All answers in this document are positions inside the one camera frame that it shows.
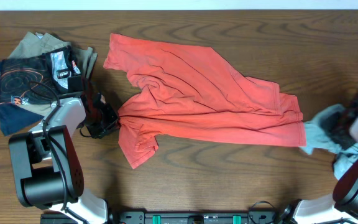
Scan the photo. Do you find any red orange soccer t-shirt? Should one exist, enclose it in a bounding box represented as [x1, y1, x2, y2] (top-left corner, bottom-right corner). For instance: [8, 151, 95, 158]
[104, 34, 306, 168]

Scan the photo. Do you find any light blue grey t-shirt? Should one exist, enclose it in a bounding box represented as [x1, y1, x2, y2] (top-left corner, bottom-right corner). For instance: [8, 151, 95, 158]
[300, 104, 358, 180]

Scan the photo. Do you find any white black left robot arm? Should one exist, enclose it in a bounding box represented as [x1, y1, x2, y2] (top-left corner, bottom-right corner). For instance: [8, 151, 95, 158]
[9, 76, 119, 224]

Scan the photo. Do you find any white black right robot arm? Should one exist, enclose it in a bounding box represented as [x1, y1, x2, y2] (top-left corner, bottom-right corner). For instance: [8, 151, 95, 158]
[282, 92, 358, 223]

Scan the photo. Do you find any black folded graphic shirt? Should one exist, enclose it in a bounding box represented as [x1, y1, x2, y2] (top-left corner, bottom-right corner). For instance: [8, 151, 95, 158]
[0, 46, 82, 105]

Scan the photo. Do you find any navy folded garment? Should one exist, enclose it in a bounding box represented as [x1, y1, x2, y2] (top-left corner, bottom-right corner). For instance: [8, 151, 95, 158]
[0, 62, 45, 137]

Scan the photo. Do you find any khaki folded garment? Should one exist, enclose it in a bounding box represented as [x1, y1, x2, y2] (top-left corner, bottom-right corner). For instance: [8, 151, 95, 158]
[8, 32, 98, 116]

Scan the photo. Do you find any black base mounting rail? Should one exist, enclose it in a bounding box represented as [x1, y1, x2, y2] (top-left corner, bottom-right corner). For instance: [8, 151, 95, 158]
[40, 210, 291, 224]

